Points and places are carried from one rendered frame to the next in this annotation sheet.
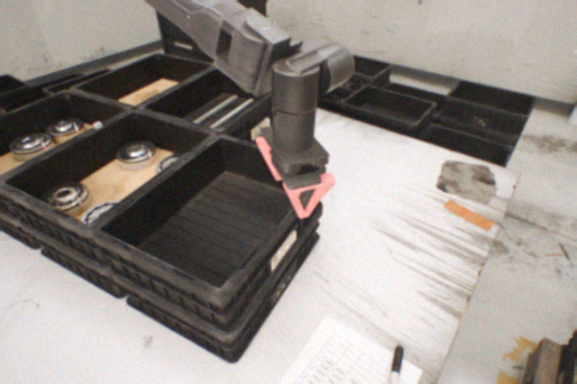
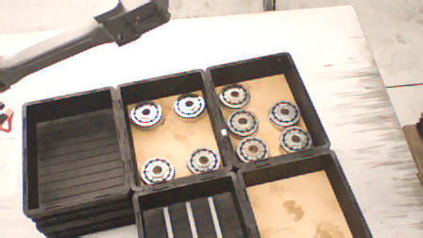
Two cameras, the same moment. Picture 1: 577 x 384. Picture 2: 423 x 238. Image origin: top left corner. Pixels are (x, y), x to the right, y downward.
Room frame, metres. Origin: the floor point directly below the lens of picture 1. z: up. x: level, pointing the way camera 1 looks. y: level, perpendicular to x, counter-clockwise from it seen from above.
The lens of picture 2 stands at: (1.43, -0.04, 2.15)
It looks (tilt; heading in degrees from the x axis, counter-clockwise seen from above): 55 degrees down; 140
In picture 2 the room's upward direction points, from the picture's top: 2 degrees counter-clockwise
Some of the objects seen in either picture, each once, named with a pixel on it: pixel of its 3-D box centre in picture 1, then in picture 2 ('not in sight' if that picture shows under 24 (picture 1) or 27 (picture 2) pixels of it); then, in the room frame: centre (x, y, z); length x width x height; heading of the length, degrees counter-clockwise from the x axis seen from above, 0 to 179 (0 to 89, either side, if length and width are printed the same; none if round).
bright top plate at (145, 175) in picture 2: (176, 165); (157, 171); (0.78, 0.28, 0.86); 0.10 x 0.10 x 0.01
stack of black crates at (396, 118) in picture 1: (381, 141); not in sight; (1.72, -0.52, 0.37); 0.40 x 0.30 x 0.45; 54
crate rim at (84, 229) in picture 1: (117, 160); (171, 126); (0.71, 0.39, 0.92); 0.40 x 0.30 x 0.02; 151
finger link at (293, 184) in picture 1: (301, 186); not in sight; (0.41, -0.02, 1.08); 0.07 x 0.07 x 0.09; 21
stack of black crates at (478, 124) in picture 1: (477, 134); not in sight; (1.80, -1.08, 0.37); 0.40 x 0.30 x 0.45; 54
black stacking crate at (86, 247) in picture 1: (123, 178); (172, 135); (0.71, 0.39, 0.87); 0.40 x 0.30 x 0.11; 151
